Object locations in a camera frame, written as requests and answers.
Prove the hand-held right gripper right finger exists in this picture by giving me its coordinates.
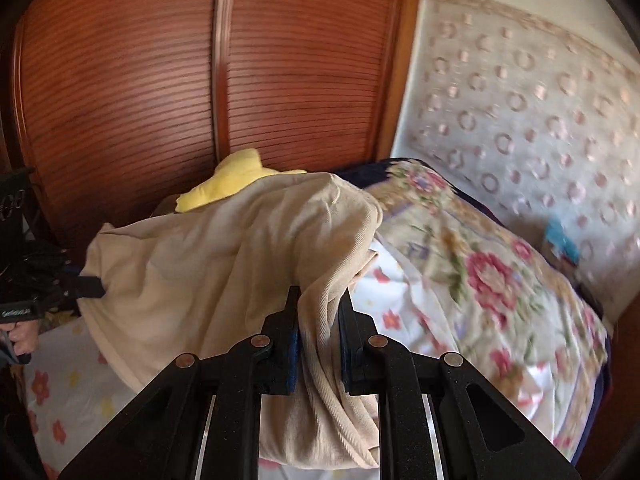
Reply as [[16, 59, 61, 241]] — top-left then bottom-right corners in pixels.
[[339, 292, 581, 480]]

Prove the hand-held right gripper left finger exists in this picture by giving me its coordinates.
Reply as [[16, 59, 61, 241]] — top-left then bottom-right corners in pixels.
[[57, 286, 303, 480]]

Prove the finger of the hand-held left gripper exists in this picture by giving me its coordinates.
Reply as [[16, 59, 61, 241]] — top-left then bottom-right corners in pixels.
[[62, 276, 107, 300]]

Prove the beige printed t-shirt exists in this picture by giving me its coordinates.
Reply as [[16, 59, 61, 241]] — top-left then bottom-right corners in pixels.
[[77, 172, 385, 471]]

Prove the person's left hand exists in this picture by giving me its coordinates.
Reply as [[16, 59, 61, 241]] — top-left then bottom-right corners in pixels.
[[7, 320, 41, 359]]

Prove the white floral bed sheet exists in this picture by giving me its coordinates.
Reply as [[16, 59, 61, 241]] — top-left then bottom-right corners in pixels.
[[22, 240, 476, 480]]

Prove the floral quilted blanket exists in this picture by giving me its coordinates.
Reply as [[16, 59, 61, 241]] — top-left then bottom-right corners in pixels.
[[340, 159, 613, 466]]

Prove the yellow plush toy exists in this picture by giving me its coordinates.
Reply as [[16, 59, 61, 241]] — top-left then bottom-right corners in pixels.
[[175, 147, 308, 213]]

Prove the wooden slatted wardrobe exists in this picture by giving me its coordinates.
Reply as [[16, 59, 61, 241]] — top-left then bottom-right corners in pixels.
[[0, 0, 423, 271]]

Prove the blue plastic bag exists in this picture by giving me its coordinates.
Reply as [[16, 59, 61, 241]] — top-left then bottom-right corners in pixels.
[[544, 217, 583, 268]]

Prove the sheer circle-patterned curtain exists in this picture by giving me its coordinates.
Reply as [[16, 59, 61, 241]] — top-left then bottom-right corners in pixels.
[[392, 0, 640, 321]]

